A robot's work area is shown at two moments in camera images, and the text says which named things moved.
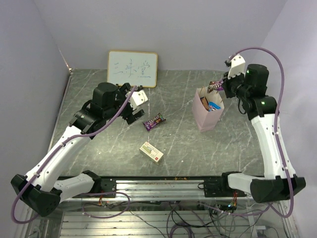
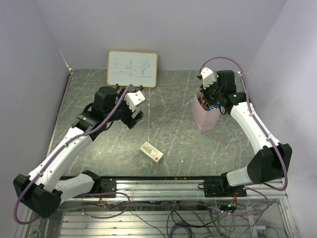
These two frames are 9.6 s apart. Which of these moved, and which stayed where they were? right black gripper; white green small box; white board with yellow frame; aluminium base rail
Moved: right black gripper
Stayed: aluminium base rail; white green small box; white board with yellow frame
